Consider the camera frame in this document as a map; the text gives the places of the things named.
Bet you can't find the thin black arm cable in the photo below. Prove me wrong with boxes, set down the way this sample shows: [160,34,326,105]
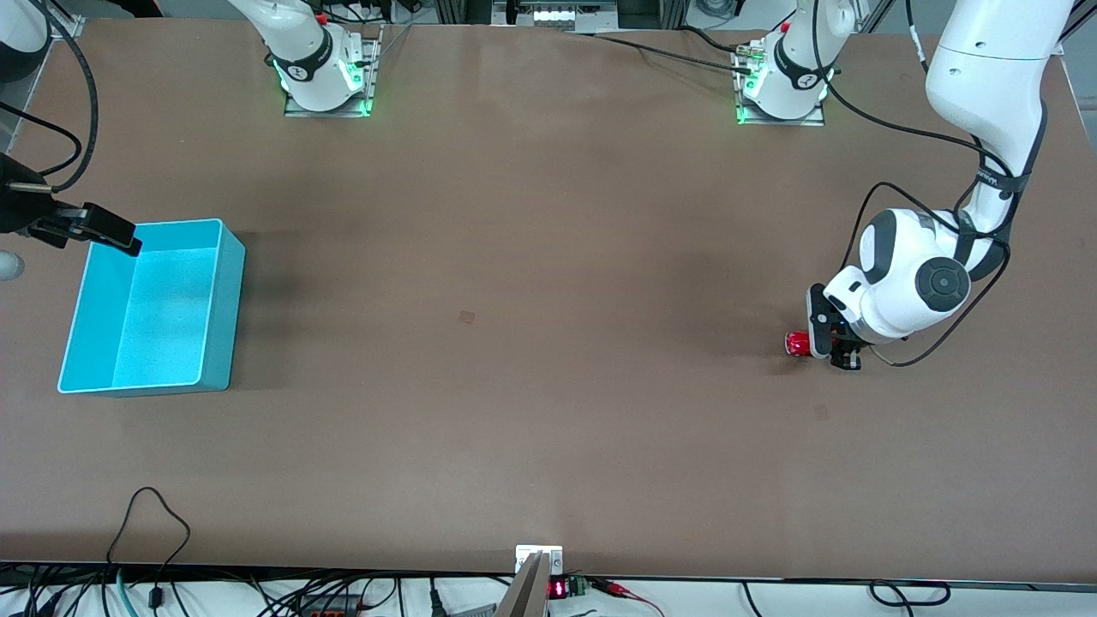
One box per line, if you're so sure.
[0,101,84,177]

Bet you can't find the grey front camera mount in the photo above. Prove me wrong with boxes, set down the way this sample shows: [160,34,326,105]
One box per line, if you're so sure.
[495,545,565,617]

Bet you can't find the black cable across table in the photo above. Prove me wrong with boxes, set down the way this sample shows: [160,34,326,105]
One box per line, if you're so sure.
[591,33,755,76]

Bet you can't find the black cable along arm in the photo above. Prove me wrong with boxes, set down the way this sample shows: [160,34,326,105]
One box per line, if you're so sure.
[810,0,1029,249]

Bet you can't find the red clip lead cable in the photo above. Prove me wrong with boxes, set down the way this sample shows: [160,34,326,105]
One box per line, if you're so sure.
[591,578,665,616]

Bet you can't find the black flat loop cable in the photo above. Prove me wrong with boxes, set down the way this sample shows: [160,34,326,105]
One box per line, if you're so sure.
[868,580,952,607]

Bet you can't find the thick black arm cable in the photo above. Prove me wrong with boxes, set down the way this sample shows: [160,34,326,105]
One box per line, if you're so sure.
[33,0,100,195]

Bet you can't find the blue plastic box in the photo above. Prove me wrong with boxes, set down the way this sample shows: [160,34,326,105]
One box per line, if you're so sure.
[57,219,247,398]

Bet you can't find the thin black looped cable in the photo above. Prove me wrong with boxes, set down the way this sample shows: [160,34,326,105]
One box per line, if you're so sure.
[105,486,191,606]

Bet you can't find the lit white background device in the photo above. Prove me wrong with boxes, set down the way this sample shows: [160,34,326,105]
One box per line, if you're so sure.
[493,0,620,31]

